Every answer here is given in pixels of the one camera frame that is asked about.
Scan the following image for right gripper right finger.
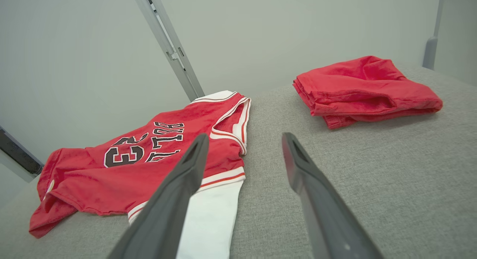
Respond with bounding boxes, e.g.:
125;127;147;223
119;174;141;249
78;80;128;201
282;132;384;259

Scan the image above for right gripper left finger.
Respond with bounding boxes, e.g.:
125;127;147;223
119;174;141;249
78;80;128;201
108;133;209;259

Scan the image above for red basketball jersey white sleeves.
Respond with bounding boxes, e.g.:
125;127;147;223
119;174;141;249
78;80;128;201
29;90;252;259

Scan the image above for red shorts with white stripe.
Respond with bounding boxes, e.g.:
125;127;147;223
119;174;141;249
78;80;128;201
293;56;444;130

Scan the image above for dark corner partition post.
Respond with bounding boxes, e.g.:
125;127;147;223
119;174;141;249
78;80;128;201
0;127;44;176

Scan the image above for grey corner partition post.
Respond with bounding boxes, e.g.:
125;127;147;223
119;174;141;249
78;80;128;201
422;0;448;70

